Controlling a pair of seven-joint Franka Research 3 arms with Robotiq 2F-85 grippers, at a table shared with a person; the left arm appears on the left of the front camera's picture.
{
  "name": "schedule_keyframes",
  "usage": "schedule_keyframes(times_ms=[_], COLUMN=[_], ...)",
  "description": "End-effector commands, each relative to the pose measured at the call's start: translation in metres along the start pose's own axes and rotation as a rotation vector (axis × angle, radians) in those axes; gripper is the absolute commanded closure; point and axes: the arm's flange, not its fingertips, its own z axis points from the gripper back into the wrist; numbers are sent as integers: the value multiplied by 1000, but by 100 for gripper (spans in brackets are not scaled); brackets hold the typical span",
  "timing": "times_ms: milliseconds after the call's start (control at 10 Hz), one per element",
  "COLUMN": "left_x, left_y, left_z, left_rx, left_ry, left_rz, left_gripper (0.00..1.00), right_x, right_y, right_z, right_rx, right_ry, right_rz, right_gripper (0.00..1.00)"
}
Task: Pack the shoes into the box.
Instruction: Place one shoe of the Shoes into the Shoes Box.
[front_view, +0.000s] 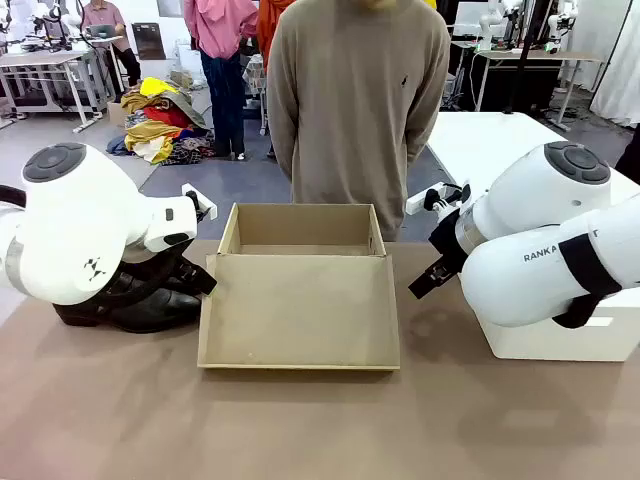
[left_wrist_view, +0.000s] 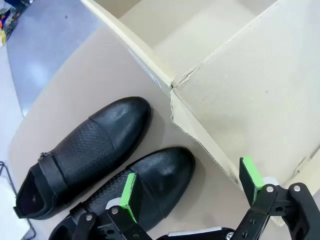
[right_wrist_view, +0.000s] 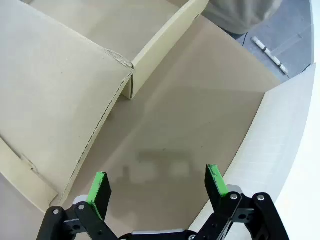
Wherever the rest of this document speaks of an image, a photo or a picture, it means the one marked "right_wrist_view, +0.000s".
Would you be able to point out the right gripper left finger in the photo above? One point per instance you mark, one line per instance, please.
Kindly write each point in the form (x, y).
(100, 195)

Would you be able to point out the beige cardboard shoe box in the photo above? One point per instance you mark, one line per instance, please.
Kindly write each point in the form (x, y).
(50, 75)

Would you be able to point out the white segmented strip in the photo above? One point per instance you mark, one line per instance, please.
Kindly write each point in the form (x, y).
(270, 53)

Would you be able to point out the person in taupe sweater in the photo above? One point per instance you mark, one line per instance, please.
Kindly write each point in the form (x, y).
(237, 15)

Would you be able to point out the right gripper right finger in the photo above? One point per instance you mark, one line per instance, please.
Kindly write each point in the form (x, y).
(217, 192)

